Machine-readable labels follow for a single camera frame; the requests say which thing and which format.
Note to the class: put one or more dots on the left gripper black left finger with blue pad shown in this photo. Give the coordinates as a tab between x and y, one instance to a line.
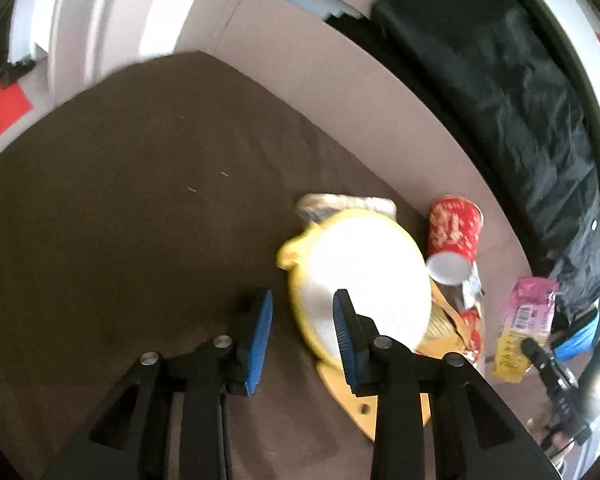
250	334

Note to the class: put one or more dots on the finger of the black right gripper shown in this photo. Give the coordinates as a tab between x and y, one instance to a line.
544	362

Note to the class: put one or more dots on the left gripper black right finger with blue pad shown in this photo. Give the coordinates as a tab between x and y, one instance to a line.
355	335

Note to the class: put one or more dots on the pink and yellow snack packet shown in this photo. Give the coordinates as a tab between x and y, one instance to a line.
529	313

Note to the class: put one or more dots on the crushed red soda can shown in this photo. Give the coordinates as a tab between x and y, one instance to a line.
451	331

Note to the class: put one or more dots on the blue trash bag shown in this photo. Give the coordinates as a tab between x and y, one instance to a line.
578	338

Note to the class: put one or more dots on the person's right hand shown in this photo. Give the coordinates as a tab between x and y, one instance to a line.
540	426

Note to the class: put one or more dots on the yellow wooden board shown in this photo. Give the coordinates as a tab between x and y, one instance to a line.
362	411

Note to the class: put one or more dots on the yellow and white bowl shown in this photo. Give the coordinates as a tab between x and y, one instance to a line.
371	257

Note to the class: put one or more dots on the red paper cup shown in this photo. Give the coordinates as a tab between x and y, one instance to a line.
455	225

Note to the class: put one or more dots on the black cloth on counter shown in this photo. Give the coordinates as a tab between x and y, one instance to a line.
488	71

